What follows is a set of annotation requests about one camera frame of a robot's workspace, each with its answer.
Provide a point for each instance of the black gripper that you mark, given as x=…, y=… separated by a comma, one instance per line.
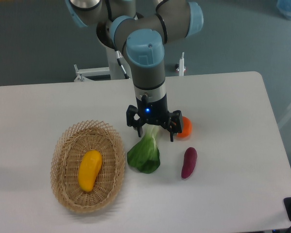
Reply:
x=155, y=113

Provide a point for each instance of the yellow mango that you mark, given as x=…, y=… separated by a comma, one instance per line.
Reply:
x=89, y=169

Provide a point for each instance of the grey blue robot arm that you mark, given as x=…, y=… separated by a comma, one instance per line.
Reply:
x=141, y=40

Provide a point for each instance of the woven wicker basket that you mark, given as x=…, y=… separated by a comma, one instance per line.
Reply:
x=69, y=151

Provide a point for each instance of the orange tangerine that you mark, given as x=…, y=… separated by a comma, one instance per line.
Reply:
x=186, y=129

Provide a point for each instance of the green bok choy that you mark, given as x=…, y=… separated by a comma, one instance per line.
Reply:
x=145, y=155

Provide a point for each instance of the purple sweet potato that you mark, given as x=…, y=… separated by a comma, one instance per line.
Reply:
x=189, y=162

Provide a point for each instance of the white robot stand frame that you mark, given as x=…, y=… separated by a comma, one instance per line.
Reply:
x=83, y=74

